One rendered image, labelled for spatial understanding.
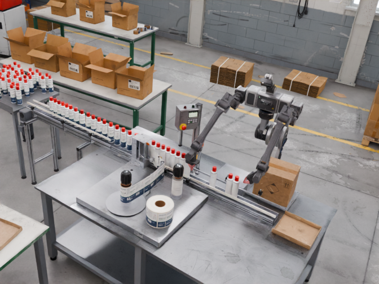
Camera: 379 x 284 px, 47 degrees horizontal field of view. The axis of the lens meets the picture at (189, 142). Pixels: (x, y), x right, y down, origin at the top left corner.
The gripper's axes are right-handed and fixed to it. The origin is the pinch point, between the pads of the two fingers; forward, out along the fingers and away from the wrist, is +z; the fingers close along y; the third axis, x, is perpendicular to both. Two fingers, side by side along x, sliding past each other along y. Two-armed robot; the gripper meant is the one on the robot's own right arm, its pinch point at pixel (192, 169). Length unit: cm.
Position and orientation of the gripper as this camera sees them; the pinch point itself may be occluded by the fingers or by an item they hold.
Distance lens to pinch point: 355.8
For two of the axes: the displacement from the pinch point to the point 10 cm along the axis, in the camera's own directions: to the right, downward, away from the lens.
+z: -0.7, 8.5, 5.2
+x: 5.4, -4.1, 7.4
